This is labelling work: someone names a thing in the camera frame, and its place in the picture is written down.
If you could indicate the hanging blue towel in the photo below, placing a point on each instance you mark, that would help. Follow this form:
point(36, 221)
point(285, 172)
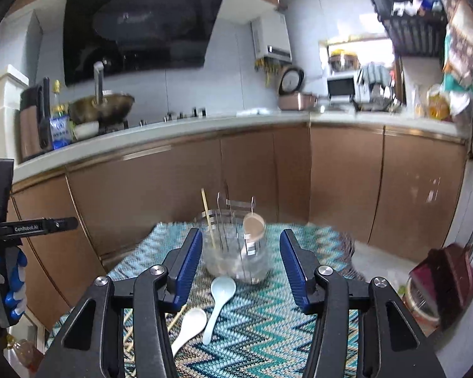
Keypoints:
point(372, 80)

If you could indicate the hanging snack bags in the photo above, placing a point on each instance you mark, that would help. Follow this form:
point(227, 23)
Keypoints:
point(463, 55)

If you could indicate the rose gold rice cooker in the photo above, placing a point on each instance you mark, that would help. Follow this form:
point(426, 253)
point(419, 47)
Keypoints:
point(295, 100)

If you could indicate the steel pot with yellow lid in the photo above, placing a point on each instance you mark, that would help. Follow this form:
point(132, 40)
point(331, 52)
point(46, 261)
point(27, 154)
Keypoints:
point(343, 61)

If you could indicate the white water heater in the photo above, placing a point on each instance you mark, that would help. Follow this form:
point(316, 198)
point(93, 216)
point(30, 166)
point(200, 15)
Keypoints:
point(270, 33)

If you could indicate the steel wok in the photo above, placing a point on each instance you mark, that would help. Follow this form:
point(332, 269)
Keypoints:
point(102, 110)

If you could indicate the dark frying pan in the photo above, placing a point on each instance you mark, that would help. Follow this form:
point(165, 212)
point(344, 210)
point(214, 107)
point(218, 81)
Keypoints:
point(374, 105)

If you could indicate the white bowl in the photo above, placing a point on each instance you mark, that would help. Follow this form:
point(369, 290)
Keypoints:
point(86, 130)

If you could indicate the yellow food package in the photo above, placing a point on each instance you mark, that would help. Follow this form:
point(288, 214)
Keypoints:
point(439, 104)

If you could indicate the gas stove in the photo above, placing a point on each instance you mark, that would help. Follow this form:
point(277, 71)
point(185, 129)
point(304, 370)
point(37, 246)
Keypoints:
point(161, 120)

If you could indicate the black range hood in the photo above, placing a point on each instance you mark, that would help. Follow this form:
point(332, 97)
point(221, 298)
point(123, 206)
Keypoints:
point(142, 27)

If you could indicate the zigzag woven table mat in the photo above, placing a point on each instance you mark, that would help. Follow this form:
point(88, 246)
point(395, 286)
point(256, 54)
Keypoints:
point(260, 330)

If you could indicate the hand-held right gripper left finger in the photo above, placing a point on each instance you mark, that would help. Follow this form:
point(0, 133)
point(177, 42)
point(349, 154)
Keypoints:
point(191, 267)

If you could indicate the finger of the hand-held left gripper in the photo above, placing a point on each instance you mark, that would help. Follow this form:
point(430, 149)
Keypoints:
point(63, 223)

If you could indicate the beige plastic bucket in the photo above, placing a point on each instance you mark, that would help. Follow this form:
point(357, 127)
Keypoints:
point(419, 307)

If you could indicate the cooking oil bottle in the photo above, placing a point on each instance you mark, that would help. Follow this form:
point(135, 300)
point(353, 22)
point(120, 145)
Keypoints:
point(60, 126)

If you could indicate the brown lower cabinets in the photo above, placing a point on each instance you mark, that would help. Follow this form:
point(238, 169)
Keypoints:
point(339, 181)

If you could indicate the dark red bag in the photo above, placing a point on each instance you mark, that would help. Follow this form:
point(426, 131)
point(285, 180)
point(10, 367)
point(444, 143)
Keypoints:
point(449, 279)

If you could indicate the light blue ceramic spoon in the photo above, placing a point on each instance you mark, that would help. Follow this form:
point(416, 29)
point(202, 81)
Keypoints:
point(222, 287)

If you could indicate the person's left hand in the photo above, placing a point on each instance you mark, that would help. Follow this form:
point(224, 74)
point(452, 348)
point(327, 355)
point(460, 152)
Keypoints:
point(19, 262)

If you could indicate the rose gold thermos jug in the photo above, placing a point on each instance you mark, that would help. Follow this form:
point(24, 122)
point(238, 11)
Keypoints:
point(31, 126)

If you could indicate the glass utensil holder jar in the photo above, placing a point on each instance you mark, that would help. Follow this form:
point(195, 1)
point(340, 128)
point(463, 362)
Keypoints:
point(236, 262)

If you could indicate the clear plastic bottle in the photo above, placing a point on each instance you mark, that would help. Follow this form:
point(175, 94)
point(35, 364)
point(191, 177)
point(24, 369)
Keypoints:
point(419, 104)

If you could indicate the white ceramic spoon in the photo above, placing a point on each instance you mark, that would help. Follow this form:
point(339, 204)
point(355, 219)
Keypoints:
point(193, 319)

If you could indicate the white kitchen countertop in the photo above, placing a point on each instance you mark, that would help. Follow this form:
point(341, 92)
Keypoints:
point(189, 132)

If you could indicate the black wall rack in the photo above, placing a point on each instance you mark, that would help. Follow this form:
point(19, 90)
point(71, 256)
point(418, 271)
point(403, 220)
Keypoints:
point(414, 31)

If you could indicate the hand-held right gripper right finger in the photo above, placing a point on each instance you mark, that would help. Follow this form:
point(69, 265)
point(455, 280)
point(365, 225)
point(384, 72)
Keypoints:
point(291, 271)

